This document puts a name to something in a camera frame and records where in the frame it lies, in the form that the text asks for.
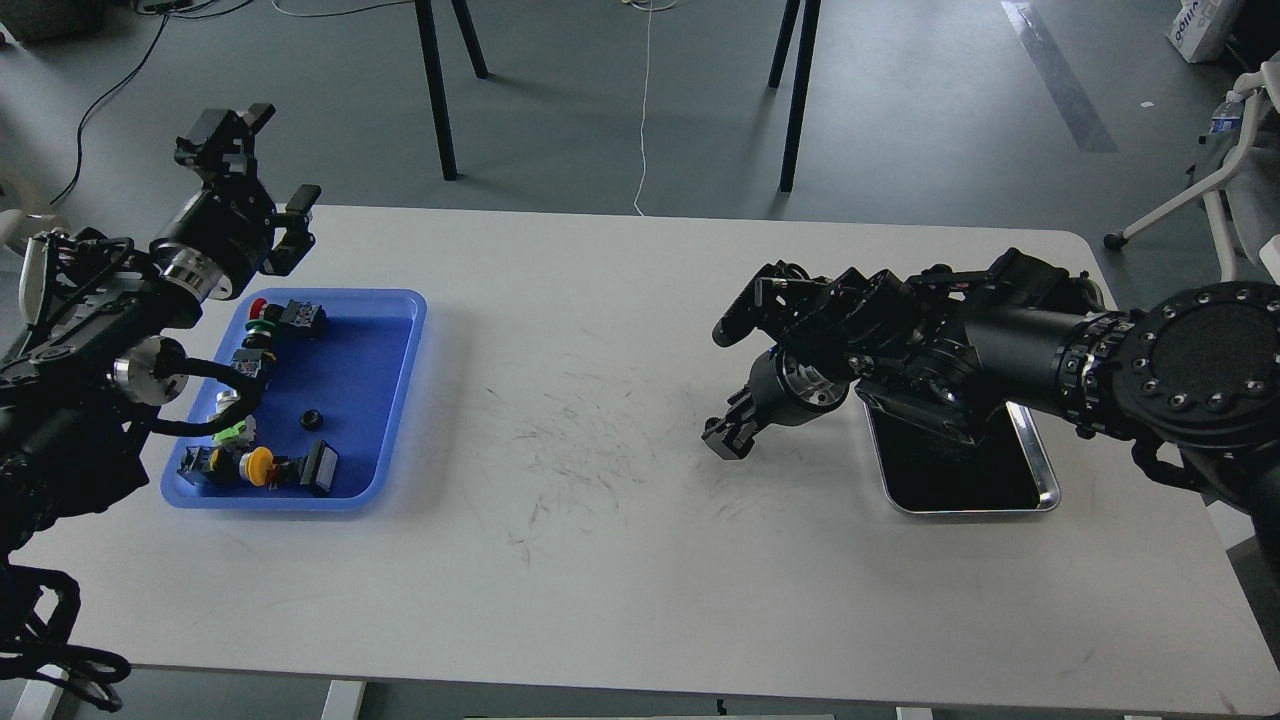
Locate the image-left gripper finger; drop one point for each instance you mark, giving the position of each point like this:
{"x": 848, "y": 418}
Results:
{"x": 297, "y": 239}
{"x": 220, "y": 149}

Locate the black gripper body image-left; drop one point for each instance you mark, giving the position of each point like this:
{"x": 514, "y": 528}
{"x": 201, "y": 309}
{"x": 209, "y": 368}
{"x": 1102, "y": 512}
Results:
{"x": 218, "y": 242}

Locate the image-right gripper finger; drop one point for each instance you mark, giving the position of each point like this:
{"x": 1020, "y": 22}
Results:
{"x": 743, "y": 409}
{"x": 729, "y": 437}

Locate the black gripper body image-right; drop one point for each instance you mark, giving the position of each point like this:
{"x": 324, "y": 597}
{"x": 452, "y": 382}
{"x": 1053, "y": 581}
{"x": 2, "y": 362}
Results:
{"x": 788, "y": 393}

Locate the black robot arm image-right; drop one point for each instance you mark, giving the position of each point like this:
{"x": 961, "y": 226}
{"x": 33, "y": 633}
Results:
{"x": 1190, "y": 383}

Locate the blue plastic tray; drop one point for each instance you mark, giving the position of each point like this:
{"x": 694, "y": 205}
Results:
{"x": 357, "y": 376}

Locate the silver metal tray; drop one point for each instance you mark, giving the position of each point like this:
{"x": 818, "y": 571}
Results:
{"x": 1006, "y": 473}

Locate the yellow mushroom push button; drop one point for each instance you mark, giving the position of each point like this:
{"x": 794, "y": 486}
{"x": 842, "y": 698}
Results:
{"x": 223, "y": 466}

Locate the black table leg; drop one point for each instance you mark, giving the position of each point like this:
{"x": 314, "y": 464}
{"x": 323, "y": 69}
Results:
{"x": 471, "y": 40}
{"x": 806, "y": 32}
{"x": 426, "y": 26}
{"x": 791, "y": 11}

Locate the black table leg far left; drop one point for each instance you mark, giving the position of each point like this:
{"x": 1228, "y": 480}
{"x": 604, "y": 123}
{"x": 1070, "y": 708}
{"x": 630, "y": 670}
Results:
{"x": 471, "y": 40}

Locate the black table leg far right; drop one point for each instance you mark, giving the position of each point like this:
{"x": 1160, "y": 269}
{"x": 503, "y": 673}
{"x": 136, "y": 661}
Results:
{"x": 791, "y": 11}

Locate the cardboard box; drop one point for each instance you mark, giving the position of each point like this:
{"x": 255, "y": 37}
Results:
{"x": 1199, "y": 31}

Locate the black switch block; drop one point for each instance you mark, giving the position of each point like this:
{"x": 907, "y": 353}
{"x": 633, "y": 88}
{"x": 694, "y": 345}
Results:
{"x": 258, "y": 364}

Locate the green push button switch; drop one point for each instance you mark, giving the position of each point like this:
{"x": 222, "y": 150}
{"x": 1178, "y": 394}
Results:
{"x": 242, "y": 434}

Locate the white chair frame left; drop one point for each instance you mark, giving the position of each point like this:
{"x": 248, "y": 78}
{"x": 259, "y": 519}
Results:
{"x": 25, "y": 213}

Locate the white chair frame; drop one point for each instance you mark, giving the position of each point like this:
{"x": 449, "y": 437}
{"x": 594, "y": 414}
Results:
{"x": 25, "y": 213}
{"x": 1236, "y": 183}

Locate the black rectangular indicator switch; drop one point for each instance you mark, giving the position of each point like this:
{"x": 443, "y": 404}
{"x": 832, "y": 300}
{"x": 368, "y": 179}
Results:
{"x": 314, "y": 471}

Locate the white chair frame right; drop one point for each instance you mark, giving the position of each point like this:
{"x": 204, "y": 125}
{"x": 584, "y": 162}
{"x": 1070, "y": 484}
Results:
{"x": 1236, "y": 183}

